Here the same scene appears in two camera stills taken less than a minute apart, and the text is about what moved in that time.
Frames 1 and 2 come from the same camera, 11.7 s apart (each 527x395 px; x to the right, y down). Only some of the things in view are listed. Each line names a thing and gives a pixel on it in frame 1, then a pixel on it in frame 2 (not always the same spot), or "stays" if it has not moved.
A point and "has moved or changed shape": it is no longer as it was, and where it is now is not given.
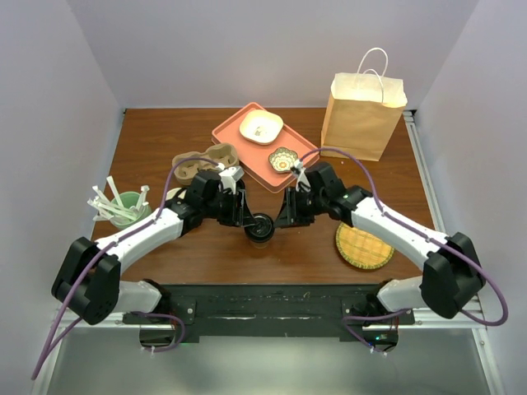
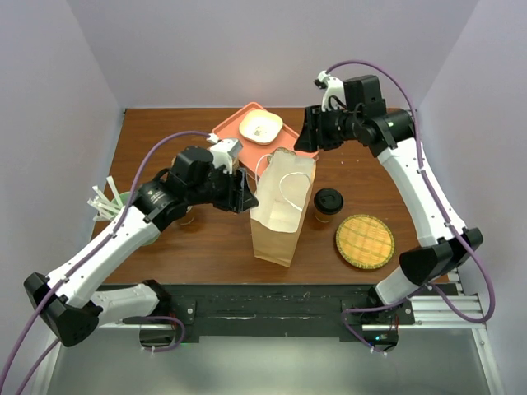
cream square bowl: x=261 y=127 stays
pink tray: x=253 y=156 stays
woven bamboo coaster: x=361 y=248 stays
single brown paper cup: x=260 y=244 has moved or changed shape
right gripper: x=290 y=214 -> x=311 y=138
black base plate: x=275 y=311 stays
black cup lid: x=263 y=229 has moved or changed shape
